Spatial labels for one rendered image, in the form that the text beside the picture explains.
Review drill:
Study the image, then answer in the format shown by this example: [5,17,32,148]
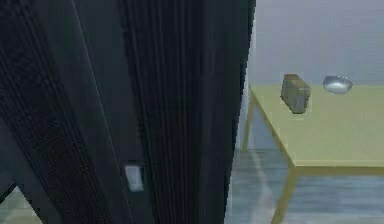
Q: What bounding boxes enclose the black tall ribbed cabinet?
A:
[0,0,257,224]

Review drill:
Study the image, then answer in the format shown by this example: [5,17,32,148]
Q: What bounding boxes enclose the brown box-shaped toaster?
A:
[279,73,312,115]

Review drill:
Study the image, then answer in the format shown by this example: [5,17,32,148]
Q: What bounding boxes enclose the yellow wooden table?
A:
[241,83,384,224]

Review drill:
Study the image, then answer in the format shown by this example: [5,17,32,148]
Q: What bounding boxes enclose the grey metal bowl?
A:
[322,75,354,95]

